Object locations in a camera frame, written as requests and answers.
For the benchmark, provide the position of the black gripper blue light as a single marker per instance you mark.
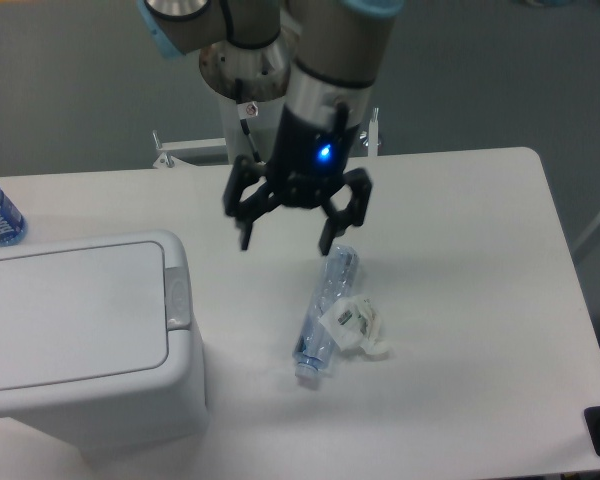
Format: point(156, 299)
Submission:
point(306, 170)

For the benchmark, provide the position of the white push-lid trash can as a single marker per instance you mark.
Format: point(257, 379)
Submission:
point(99, 345)

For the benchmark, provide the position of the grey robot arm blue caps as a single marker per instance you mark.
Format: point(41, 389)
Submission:
point(298, 76)

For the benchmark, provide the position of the crumpled white paper wrapper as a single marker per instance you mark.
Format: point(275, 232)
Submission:
point(355, 326)

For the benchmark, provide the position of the crushed clear plastic bottle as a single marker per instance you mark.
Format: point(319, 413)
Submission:
point(314, 347)

